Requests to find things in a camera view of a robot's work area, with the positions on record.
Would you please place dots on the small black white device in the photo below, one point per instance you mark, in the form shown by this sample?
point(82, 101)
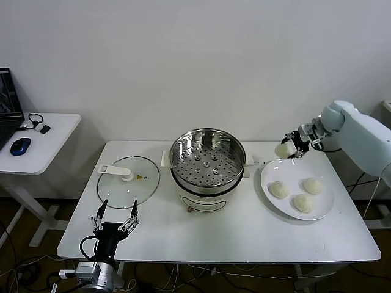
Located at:
point(45, 129)

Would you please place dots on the white side table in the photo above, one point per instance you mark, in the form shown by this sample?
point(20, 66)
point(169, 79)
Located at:
point(55, 137)

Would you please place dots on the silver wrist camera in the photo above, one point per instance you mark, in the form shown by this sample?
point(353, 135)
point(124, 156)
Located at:
point(87, 271)
point(306, 128)

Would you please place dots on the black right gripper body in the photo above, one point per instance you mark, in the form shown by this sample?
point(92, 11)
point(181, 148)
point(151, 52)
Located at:
point(301, 140)

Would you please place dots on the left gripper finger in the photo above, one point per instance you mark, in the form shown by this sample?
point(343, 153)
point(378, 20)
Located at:
point(133, 215)
point(101, 211)

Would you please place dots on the white round plate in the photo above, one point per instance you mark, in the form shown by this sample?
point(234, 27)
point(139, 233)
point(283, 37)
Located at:
point(320, 205)

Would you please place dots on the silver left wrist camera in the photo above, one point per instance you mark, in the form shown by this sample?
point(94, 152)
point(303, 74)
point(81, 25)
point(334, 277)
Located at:
point(87, 271)

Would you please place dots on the blue computer mouse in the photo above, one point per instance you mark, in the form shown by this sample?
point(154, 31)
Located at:
point(20, 146)

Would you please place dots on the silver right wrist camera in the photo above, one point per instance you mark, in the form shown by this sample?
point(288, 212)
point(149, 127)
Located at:
point(306, 128)

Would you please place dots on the black laptop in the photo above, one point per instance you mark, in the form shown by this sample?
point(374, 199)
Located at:
point(9, 100)

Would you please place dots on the white steamed baozi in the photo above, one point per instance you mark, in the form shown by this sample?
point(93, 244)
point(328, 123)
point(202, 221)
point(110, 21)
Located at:
point(313, 186)
point(279, 189)
point(284, 151)
point(303, 203)

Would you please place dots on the white stand foot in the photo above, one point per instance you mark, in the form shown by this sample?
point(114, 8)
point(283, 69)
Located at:
point(378, 224)

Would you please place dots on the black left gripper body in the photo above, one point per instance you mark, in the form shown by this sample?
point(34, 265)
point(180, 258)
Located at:
point(107, 235)

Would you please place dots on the white table leg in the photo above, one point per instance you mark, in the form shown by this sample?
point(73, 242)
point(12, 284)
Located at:
point(301, 277)

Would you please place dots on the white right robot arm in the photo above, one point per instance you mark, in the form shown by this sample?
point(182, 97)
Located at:
point(360, 128)

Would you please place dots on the stainless steel steamer basket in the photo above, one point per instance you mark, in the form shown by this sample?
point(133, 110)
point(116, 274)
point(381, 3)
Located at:
point(207, 174)

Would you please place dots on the beige wall fixture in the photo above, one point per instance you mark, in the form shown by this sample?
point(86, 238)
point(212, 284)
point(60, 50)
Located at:
point(388, 105)

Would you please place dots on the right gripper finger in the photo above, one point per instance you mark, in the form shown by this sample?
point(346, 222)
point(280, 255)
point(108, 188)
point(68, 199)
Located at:
point(288, 135)
point(299, 152)

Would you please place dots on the white electric cooker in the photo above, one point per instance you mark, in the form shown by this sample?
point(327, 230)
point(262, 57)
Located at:
point(207, 202)

